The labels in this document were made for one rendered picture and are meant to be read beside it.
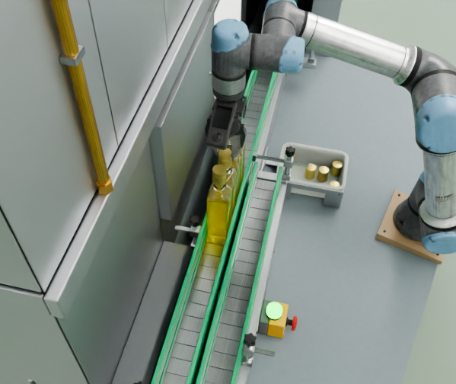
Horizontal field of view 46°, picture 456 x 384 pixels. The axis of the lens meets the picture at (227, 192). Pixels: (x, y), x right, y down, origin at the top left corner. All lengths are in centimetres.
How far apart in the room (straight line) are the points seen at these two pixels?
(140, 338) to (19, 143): 78
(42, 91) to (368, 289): 116
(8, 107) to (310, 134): 146
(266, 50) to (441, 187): 56
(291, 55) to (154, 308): 72
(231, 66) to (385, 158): 97
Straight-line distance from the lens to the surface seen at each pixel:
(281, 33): 116
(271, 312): 144
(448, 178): 138
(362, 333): 157
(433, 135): 124
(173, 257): 149
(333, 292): 161
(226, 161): 134
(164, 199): 137
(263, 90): 197
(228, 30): 112
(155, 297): 143
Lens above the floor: 213
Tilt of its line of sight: 50 degrees down
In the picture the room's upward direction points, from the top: 1 degrees clockwise
